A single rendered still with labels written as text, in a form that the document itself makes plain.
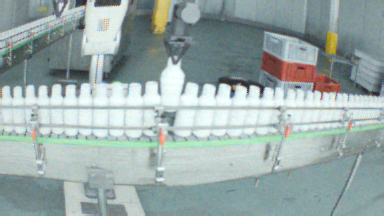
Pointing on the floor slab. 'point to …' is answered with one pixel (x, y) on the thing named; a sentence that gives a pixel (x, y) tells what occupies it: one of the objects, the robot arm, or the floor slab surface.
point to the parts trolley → (341, 69)
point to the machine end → (81, 44)
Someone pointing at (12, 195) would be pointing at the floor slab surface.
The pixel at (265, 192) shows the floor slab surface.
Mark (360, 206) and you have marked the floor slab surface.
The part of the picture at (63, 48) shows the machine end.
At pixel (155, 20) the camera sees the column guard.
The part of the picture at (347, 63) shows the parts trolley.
